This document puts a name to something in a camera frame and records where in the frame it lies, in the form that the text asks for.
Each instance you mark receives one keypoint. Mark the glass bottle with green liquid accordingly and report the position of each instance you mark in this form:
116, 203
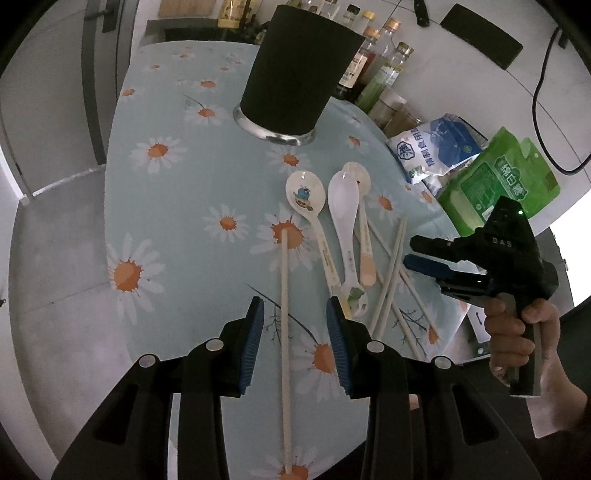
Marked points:
385, 83

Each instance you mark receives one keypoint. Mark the pale-capped tall bottle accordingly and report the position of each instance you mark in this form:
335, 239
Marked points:
367, 19

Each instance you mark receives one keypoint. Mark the pale chopstick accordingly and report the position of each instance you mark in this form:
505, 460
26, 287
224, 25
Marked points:
285, 323
418, 300
406, 327
388, 304
395, 258

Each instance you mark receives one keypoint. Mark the black utensil holder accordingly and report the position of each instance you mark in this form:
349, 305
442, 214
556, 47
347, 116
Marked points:
295, 74

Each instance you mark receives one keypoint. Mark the daisy print tablecloth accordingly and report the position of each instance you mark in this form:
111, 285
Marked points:
184, 221

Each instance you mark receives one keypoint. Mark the brown-capped clear bottle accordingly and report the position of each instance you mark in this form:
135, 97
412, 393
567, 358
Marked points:
331, 5

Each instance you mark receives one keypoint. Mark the person's right forearm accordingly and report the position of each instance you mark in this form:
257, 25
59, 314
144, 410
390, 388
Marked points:
570, 397

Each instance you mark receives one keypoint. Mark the grey door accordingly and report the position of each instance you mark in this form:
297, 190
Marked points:
41, 92

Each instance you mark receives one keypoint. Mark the yellow oil jug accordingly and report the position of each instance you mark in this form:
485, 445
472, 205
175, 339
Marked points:
233, 11

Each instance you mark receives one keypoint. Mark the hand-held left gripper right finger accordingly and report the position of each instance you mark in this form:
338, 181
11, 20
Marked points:
337, 341

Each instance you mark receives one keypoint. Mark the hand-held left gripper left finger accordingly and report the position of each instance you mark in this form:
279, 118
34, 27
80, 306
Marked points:
254, 341

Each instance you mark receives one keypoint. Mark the cork-capped glass bottle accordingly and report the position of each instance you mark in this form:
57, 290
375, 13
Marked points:
392, 30

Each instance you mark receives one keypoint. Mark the white-lidded jar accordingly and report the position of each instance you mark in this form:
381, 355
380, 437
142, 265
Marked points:
391, 104

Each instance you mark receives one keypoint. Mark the labelled dark sauce bottle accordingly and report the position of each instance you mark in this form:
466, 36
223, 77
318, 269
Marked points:
358, 69

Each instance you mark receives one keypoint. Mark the plain white spoon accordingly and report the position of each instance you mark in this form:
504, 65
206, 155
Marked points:
344, 203

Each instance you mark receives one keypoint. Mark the dark kitchen sink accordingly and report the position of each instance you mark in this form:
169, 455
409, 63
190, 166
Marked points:
203, 33

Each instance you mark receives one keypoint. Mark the green sugar bag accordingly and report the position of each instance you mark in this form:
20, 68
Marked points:
498, 180

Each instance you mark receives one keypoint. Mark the person's right hand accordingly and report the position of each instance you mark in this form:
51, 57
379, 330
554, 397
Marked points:
498, 332

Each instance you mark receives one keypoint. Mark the white spoon with cartoon print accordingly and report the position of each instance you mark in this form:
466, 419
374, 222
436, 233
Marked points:
304, 194

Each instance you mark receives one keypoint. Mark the black-capped clear bottle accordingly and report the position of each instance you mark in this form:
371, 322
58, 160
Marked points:
352, 13

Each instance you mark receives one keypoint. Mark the black wall socket panel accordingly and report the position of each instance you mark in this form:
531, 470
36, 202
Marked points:
482, 34

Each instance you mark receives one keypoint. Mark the wooden cutting board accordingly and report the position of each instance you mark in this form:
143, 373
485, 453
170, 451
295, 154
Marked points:
189, 8

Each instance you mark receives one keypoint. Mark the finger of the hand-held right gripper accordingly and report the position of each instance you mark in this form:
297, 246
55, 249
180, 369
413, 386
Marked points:
434, 244
422, 265

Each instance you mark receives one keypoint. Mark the glass spice jar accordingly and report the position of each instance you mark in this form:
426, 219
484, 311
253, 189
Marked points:
406, 121

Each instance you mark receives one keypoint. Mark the blue and white salt bag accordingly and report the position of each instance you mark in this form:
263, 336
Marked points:
438, 147

